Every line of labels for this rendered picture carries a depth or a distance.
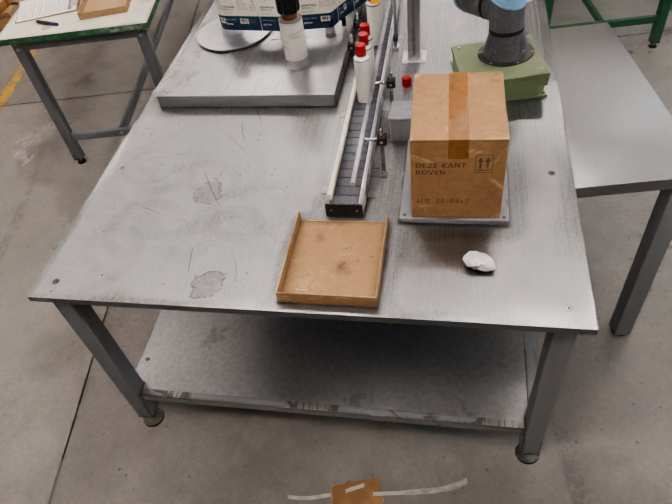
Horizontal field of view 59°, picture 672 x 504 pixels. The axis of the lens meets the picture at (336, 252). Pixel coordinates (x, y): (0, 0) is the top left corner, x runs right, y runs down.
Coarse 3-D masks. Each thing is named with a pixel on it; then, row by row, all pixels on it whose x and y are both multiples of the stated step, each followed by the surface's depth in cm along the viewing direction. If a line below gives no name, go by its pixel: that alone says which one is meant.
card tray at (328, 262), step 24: (312, 240) 168; (336, 240) 167; (360, 240) 166; (384, 240) 161; (288, 264) 163; (312, 264) 162; (336, 264) 161; (360, 264) 160; (288, 288) 158; (312, 288) 157; (336, 288) 156; (360, 288) 155
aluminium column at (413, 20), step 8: (408, 0) 210; (416, 0) 209; (408, 8) 212; (416, 8) 211; (408, 16) 214; (416, 16) 214; (408, 24) 216; (416, 24) 216; (408, 32) 219; (416, 32) 218; (408, 40) 221; (416, 40) 220; (408, 48) 223; (416, 48) 223; (408, 56) 226; (416, 56) 225
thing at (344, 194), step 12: (384, 36) 231; (384, 48) 225; (384, 60) 225; (360, 108) 201; (372, 108) 200; (360, 120) 196; (372, 120) 195; (348, 132) 192; (360, 132) 192; (348, 144) 188; (348, 156) 184; (348, 168) 180; (360, 168) 180; (348, 180) 177; (360, 180) 176; (336, 192) 174; (348, 192) 173; (336, 204) 171; (348, 204) 170
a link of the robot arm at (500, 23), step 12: (480, 0) 198; (492, 0) 193; (504, 0) 190; (516, 0) 190; (480, 12) 200; (492, 12) 196; (504, 12) 193; (516, 12) 193; (492, 24) 198; (504, 24) 195; (516, 24) 195
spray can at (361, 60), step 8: (360, 48) 188; (360, 56) 190; (368, 56) 191; (360, 64) 191; (368, 64) 192; (360, 72) 193; (368, 72) 194; (360, 80) 195; (368, 80) 196; (360, 88) 198; (368, 88) 198; (360, 96) 200
